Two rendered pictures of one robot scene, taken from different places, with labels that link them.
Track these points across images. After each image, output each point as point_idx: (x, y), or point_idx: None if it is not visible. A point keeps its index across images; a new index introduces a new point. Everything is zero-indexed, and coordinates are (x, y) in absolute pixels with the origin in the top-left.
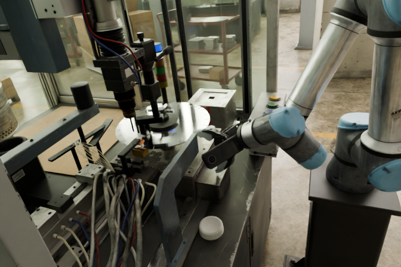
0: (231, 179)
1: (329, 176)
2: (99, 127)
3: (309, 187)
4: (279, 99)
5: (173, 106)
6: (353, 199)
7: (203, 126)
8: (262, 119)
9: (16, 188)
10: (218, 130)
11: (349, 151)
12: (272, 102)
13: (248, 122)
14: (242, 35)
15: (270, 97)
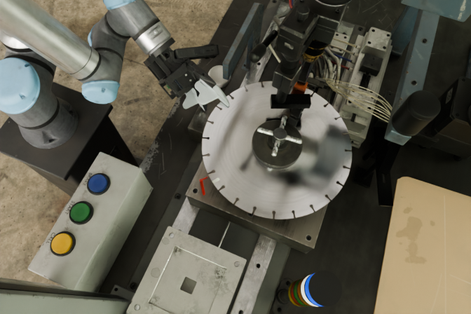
0: (188, 139)
1: (75, 118)
2: (387, 166)
3: (104, 115)
4: (57, 233)
5: (265, 198)
6: (71, 94)
7: (214, 120)
8: (146, 8)
9: (444, 95)
10: (190, 190)
11: (52, 70)
12: (77, 219)
13: (158, 34)
14: (55, 292)
15: (70, 242)
